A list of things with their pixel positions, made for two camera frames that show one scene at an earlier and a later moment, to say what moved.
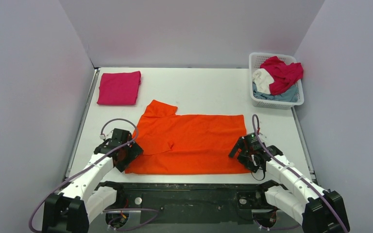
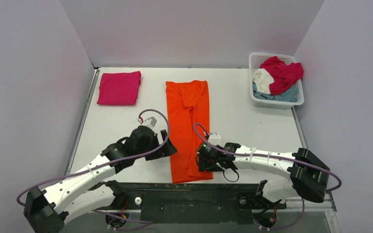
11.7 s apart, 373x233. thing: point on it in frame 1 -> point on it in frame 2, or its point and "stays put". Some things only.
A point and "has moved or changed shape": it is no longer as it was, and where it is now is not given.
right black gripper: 241,149 -> 204,159
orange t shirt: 187,144 has moved or changed shape
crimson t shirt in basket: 285,75 stays put
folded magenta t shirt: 119,88 stays put
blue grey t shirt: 290,96 stays put
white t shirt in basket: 262,79 stays put
